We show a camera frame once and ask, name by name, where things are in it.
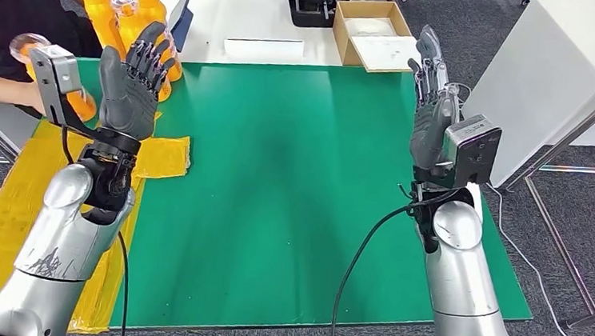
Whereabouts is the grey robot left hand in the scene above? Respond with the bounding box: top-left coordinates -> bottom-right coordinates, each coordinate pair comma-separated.
93,17 -> 180,144

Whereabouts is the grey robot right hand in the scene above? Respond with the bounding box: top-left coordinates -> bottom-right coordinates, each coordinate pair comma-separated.
399,23 -> 469,175

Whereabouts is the person's right hand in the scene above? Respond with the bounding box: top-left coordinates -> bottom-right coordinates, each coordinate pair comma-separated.
17,79 -> 50,116

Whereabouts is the orange detergent bottle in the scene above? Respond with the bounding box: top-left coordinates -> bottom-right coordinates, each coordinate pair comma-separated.
3,30 -> 104,124
121,0 -> 190,83
68,0 -> 131,60
102,0 -> 180,103

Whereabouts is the white box lid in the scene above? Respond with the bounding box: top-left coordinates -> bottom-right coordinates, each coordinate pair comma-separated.
347,31 -> 425,78

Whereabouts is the tablet in blue case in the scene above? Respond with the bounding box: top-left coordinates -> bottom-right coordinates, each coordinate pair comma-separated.
166,0 -> 196,54

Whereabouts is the person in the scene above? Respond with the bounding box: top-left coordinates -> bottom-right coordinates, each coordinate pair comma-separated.
0,0 -> 107,120

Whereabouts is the white foam pad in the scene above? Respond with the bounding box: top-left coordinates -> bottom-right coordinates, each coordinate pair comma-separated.
343,14 -> 398,40

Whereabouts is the cardboard box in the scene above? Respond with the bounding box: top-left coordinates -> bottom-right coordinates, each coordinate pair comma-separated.
329,0 -> 415,72

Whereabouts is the yellow plastic sheet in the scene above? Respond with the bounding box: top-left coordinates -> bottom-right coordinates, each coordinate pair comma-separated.
0,101 -> 195,336

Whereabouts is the white flat box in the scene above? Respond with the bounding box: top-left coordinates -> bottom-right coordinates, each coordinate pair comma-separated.
222,34 -> 306,65

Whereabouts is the black tool case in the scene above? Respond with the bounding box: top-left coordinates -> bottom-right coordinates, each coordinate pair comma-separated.
281,0 -> 397,36

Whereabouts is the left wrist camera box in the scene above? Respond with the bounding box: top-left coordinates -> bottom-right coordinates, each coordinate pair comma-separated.
22,42 -> 107,140

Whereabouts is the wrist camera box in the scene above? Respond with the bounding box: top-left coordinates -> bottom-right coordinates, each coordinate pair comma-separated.
22,42 -> 107,140
439,111 -> 505,194

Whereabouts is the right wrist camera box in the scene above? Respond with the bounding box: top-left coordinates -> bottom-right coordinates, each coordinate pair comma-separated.
439,111 -> 505,194

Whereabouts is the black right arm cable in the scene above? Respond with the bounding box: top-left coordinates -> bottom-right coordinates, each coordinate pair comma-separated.
330,178 -> 459,336

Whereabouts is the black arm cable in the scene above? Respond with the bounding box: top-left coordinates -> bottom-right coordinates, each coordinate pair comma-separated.
330,178 -> 459,336
45,126 -> 143,336

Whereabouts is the white floor cable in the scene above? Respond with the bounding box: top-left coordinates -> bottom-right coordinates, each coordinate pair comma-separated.
430,82 -> 595,336

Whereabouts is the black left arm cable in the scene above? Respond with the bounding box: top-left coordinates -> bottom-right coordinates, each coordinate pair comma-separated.
45,126 -> 143,336

